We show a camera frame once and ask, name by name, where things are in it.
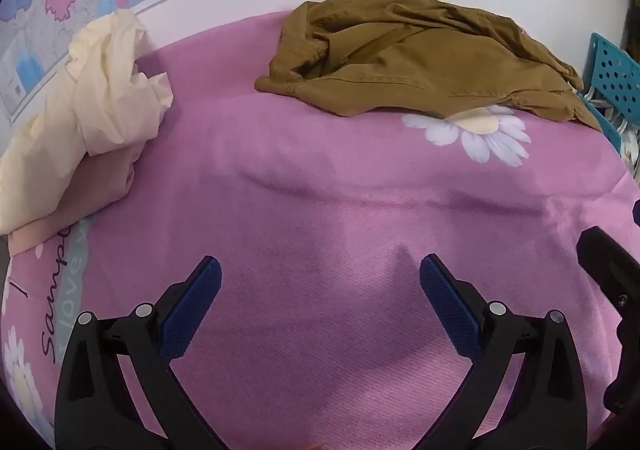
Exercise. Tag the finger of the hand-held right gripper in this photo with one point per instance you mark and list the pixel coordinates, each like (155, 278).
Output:
(612, 265)
(627, 380)

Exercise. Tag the brown jacket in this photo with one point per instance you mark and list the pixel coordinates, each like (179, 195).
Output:
(425, 54)

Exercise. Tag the cream cloth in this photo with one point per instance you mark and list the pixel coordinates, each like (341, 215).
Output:
(100, 104)

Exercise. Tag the blue perforated plastic crate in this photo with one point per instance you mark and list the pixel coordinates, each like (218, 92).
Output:
(612, 69)

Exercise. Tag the pink floral bedsheet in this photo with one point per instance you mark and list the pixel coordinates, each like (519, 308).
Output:
(325, 205)

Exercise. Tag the striped cloth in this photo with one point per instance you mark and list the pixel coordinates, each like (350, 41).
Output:
(630, 134)

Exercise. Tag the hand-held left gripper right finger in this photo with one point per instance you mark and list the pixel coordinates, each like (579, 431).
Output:
(447, 310)

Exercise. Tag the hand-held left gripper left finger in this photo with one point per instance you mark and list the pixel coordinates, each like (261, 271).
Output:
(192, 310)

